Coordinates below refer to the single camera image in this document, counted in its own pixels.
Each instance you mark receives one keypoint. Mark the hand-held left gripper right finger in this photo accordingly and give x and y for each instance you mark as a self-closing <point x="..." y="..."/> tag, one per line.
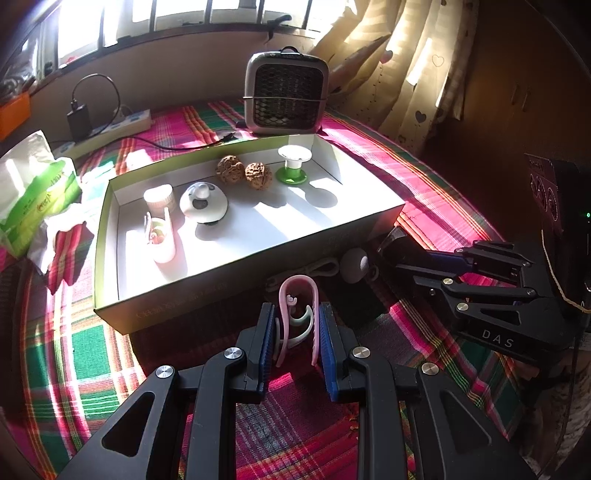
<point x="328" y="355"/>

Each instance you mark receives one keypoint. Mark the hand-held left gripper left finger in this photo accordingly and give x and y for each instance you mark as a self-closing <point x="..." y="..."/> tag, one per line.
<point x="267" y="350"/>

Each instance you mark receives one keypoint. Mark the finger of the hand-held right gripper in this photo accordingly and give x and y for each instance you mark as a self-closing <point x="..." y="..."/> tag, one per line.
<point x="443" y="260"/>
<point x="420" y="273"/>

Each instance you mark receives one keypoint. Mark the pink and mint clip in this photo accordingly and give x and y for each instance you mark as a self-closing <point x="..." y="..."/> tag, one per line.
<point x="315" y="318"/>

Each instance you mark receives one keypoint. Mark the white shallow cardboard box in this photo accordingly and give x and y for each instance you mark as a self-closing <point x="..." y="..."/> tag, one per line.
<point x="277" y="221"/>

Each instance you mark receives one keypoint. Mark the pink clip with red bead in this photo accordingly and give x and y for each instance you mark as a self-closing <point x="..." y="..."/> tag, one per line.
<point x="164" y="249"/>

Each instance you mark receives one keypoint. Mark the white round ceramic figure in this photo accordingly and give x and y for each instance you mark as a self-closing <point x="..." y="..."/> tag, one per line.
<point x="203" y="205"/>

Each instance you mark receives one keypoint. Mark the green spool with white top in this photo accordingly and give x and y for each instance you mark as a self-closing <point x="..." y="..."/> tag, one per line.
<point x="293" y="157"/>

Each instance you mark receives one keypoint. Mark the brown walnut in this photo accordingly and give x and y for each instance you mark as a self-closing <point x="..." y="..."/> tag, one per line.
<point x="257" y="175"/>
<point x="229" y="170"/>

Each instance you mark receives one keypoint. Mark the black rectangular object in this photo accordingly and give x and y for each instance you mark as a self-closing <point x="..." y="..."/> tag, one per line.
<point x="360" y="302"/>

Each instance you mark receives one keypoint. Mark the small white ball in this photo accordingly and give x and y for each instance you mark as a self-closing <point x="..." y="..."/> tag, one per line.
<point x="354" y="270"/>

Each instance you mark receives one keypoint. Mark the plaid pink green cloth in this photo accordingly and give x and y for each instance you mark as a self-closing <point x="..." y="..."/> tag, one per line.
<point x="295" y="415"/>

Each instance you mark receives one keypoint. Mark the black speaker box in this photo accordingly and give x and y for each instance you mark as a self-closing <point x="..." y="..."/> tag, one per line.
<point x="565" y="194"/>

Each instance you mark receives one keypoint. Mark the white plastic jar lid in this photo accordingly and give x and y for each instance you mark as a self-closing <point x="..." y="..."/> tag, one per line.
<point x="159" y="198"/>

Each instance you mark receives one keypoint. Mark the cream heart-print curtain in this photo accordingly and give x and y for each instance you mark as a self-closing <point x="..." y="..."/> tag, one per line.
<point x="392" y="60"/>

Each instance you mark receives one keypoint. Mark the small grey fan heater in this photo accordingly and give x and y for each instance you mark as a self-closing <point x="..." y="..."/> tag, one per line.
<point x="286" y="92"/>

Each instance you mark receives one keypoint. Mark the crumpled white tissue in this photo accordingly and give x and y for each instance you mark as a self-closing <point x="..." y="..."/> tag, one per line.
<point x="60" y="230"/>

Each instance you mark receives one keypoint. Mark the light blue packet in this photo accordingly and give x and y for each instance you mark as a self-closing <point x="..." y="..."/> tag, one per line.
<point x="99" y="177"/>

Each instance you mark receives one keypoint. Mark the white power strip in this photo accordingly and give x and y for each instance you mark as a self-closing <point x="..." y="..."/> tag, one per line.
<point x="111" y="129"/>

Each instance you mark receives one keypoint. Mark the green tissue pack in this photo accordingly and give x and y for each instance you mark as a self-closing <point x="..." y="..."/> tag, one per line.
<point x="37" y="198"/>

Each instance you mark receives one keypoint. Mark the black window latch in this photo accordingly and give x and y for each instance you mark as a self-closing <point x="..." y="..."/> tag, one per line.
<point x="277" y="22"/>

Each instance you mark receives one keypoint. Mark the black charger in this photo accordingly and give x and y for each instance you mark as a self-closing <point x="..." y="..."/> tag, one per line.
<point x="79" y="122"/>

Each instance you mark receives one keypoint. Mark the window grille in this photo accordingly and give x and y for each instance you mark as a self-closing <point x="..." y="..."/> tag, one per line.
<point x="206" y="9"/>

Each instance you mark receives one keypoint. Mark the orange container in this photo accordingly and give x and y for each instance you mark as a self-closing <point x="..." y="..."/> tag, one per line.
<point x="14" y="117"/>

